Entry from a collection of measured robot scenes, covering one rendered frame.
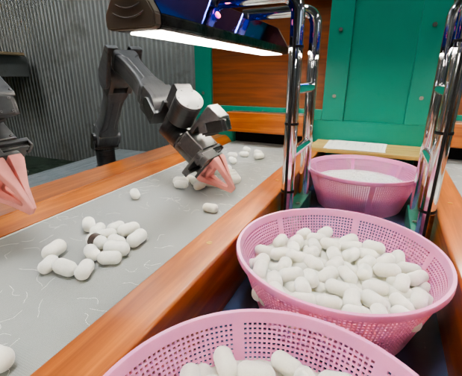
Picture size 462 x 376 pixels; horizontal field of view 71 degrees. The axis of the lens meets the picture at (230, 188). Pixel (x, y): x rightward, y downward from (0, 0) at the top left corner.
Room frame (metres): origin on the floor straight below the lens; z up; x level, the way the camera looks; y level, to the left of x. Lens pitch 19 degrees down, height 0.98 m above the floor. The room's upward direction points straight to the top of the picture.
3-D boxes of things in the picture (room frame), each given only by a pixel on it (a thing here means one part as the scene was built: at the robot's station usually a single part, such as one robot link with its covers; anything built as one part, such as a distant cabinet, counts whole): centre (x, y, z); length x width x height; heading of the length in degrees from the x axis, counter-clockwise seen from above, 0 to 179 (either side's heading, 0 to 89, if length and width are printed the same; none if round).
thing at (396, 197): (0.78, -0.33, 0.72); 0.27 x 0.27 x 0.10
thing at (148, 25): (0.74, 0.00, 1.08); 0.62 x 0.08 x 0.07; 155
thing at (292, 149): (0.71, -0.07, 0.90); 0.20 x 0.19 x 0.45; 155
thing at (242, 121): (1.17, -0.13, 0.83); 0.30 x 0.06 x 0.07; 65
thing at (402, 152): (0.98, -0.42, 0.77); 0.33 x 0.15 x 0.01; 65
